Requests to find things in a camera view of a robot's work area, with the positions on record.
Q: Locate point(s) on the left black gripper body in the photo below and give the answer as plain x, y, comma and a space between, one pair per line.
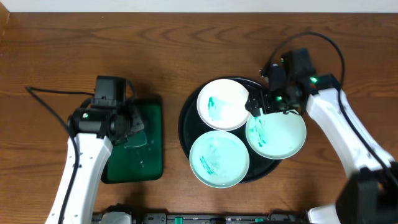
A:
130, 123

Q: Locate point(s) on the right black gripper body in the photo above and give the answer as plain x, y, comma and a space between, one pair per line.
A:
280, 100

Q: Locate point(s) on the green sponge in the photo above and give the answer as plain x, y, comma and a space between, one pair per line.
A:
136, 140

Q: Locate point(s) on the white plate with green smear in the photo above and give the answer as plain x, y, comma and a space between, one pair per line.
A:
221, 104

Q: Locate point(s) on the light green plate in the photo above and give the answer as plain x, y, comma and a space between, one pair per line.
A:
219, 159
277, 135

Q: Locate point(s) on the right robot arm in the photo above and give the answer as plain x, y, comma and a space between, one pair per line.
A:
370, 194

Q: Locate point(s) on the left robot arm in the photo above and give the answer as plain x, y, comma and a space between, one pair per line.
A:
108, 119

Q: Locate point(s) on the round black serving tray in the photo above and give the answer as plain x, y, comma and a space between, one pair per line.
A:
191, 126

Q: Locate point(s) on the green rectangular tray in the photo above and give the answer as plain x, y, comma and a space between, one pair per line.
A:
141, 163

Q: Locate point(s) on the light green plate front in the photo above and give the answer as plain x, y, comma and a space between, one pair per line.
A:
219, 159

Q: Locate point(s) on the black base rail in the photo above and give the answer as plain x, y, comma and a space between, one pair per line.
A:
162, 218

